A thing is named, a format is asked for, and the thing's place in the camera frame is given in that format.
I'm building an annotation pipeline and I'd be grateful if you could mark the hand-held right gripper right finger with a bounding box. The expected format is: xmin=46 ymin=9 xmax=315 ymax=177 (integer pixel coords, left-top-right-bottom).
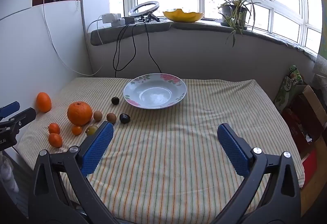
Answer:
xmin=212 ymin=123 xmax=302 ymax=224

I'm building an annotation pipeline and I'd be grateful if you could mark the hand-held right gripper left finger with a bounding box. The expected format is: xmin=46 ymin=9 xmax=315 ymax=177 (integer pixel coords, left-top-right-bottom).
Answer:
xmin=28 ymin=121 xmax=119 ymax=224

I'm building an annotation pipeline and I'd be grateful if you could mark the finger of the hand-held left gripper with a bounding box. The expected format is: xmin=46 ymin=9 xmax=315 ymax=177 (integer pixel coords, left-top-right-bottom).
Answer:
xmin=0 ymin=101 xmax=20 ymax=120
xmin=8 ymin=108 xmax=37 ymax=128

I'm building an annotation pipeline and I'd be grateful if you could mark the oval orange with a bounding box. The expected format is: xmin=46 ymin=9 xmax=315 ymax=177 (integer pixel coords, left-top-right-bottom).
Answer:
xmin=36 ymin=92 xmax=52 ymax=113

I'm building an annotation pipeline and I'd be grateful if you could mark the yellow-green round fruit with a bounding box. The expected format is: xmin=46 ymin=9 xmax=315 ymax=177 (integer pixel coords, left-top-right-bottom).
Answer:
xmin=85 ymin=125 xmax=99 ymax=137

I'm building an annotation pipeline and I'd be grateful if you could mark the white fluffy cloth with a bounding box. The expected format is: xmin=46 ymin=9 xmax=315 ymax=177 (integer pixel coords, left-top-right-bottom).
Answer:
xmin=1 ymin=159 xmax=20 ymax=194

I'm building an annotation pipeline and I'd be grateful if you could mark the large round orange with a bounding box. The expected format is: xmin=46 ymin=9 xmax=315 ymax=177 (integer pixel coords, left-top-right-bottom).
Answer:
xmin=67 ymin=101 xmax=93 ymax=127

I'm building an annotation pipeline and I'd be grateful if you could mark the white partition board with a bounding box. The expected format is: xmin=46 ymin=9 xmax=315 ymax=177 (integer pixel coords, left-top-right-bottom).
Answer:
xmin=0 ymin=0 xmax=94 ymax=153

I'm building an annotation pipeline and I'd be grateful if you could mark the striped cloth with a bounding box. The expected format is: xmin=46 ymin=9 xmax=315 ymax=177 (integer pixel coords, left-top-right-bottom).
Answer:
xmin=17 ymin=77 xmax=306 ymax=222

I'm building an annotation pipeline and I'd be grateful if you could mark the floral white plate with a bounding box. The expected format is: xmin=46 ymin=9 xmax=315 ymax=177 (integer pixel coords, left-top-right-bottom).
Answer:
xmin=123 ymin=73 xmax=187 ymax=110

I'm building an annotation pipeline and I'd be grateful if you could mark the red box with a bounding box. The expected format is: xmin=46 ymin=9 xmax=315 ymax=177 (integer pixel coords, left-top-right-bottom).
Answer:
xmin=301 ymin=149 xmax=318 ymax=189

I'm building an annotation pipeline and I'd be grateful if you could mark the green printed bag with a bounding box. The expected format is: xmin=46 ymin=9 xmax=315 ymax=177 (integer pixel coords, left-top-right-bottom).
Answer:
xmin=274 ymin=65 xmax=307 ymax=112

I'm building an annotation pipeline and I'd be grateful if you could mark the cardboard box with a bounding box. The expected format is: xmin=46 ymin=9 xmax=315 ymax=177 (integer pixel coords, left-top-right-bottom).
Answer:
xmin=281 ymin=85 xmax=327 ymax=160

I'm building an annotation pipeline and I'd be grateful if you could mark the grey windowsill cushion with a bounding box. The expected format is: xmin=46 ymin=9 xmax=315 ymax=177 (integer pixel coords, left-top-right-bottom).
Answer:
xmin=90 ymin=21 xmax=318 ymax=61

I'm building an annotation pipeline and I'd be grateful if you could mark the white power adapter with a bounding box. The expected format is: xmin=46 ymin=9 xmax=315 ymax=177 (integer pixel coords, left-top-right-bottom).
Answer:
xmin=102 ymin=12 xmax=125 ymax=27

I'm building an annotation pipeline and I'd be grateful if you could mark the potted spider plant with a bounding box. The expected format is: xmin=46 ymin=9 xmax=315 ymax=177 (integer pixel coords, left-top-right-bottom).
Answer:
xmin=215 ymin=0 xmax=262 ymax=47

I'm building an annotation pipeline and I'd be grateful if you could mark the yellow bowl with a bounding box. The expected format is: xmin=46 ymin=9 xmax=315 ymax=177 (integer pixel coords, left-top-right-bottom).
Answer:
xmin=163 ymin=9 xmax=205 ymax=23

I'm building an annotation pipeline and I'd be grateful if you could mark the white cable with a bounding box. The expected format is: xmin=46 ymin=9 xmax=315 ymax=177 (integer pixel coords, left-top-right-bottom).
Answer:
xmin=42 ymin=0 xmax=105 ymax=77

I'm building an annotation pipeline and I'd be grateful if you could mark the black cable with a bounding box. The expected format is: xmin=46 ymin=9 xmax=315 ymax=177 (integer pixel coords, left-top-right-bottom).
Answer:
xmin=144 ymin=20 xmax=162 ymax=74
xmin=114 ymin=23 xmax=137 ymax=78

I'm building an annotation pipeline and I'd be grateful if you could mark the ring light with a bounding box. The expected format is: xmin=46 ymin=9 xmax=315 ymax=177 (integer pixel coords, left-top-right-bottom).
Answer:
xmin=128 ymin=1 xmax=161 ymax=22

